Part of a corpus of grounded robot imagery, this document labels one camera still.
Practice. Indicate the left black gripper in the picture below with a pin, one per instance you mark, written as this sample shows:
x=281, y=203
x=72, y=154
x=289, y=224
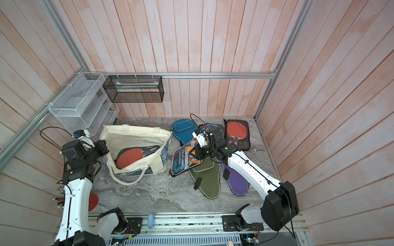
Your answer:
x=101, y=145

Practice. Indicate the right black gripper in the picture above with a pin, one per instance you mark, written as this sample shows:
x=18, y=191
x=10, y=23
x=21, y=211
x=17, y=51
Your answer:
x=198, y=150

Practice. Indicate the red paddle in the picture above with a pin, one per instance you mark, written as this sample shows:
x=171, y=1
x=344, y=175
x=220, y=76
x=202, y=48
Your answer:
x=237, y=132

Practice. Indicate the black red paddle set case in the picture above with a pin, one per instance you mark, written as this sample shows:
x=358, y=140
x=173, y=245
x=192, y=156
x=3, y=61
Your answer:
x=128, y=156

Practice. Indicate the green paddle cover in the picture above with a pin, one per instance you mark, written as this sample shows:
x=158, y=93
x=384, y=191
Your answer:
x=206, y=178

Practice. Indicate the purple paddle cover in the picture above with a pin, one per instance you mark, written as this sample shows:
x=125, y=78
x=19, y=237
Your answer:
x=237, y=183

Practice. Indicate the teal paddle cover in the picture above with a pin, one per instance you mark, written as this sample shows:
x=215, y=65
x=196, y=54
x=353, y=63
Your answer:
x=183, y=129

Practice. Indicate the Deerway paddle set clear case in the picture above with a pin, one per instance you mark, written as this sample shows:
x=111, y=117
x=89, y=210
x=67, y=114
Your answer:
x=214, y=127

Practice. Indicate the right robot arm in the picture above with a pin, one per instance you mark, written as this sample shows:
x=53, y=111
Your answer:
x=280, y=203

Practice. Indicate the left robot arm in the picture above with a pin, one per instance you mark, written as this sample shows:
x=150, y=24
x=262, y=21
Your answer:
x=78, y=175

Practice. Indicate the red round object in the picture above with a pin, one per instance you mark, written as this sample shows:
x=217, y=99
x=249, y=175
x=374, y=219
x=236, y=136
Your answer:
x=93, y=201

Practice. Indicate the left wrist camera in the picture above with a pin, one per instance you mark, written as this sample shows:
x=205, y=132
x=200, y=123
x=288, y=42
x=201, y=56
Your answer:
x=83, y=136

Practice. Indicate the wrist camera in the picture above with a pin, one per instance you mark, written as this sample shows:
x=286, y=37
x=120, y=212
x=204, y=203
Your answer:
x=200, y=137
x=83, y=136

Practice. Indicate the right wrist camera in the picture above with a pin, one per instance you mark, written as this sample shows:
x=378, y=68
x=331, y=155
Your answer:
x=200, y=137

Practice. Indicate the white wire mesh shelf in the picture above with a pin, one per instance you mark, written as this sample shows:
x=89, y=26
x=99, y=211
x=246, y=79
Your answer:
x=82, y=106

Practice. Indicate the black mesh wall basket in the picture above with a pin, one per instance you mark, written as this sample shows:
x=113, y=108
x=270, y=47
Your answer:
x=134, y=88

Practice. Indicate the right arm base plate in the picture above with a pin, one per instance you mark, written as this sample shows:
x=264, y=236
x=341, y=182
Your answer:
x=234, y=223

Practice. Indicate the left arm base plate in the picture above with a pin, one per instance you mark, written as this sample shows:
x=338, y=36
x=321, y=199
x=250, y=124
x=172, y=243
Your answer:
x=129, y=225

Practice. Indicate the aluminium front rail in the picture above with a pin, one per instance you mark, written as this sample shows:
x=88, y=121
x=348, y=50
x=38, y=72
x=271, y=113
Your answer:
x=201, y=229

